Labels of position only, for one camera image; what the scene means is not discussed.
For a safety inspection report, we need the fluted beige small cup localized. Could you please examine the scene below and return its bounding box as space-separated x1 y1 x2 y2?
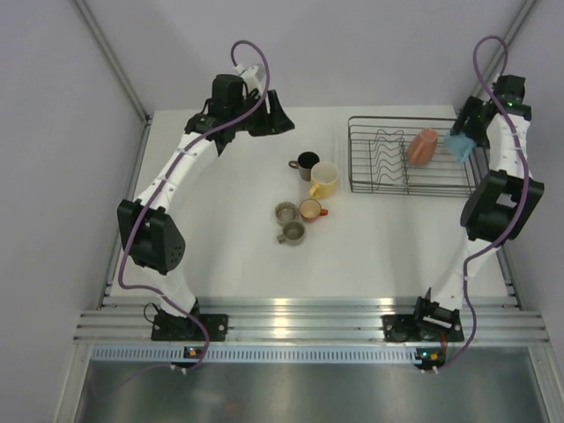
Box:
274 201 300 226

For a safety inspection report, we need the aluminium mounting rail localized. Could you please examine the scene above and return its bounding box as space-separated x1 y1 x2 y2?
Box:
74 296 549 346

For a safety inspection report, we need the perforated cable duct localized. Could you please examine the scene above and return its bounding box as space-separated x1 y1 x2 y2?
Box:
91 345 428 364

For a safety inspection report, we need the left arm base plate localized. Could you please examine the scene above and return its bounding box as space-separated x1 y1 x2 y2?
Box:
151 313 228 342

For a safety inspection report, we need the grey-brown stoneware cup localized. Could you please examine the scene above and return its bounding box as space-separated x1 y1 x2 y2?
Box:
277 220 306 246

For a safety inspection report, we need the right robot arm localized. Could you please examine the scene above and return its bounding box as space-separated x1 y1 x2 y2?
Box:
412 75 545 340

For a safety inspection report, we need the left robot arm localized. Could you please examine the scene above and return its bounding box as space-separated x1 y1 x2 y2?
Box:
117 65 295 340

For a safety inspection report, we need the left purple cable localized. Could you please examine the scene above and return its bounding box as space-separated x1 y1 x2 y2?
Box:
118 41 271 371

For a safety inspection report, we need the pink ceramic mug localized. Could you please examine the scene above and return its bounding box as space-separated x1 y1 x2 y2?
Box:
407 128 438 166

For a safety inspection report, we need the grey wire dish rack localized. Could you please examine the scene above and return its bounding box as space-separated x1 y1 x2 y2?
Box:
348 115 479 198

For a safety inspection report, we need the yellow ceramic mug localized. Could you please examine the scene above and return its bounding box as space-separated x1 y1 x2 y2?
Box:
308 162 339 200

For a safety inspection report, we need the small orange cup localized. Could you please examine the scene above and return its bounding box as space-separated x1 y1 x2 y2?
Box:
299 198 329 222

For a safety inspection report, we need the light blue ceramic mug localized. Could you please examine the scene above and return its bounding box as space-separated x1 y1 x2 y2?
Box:
444 133 477 163

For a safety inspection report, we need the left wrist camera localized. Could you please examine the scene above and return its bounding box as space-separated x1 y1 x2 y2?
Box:
234 63 266 93

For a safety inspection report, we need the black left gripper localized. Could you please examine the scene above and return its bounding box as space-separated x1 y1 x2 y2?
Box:
230 90 293 137

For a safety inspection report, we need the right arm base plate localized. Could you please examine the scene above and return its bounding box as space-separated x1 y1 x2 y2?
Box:
382 314 464 343

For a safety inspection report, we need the dark brown mug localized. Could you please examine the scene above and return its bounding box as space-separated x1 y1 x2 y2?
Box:
288 152 320 182

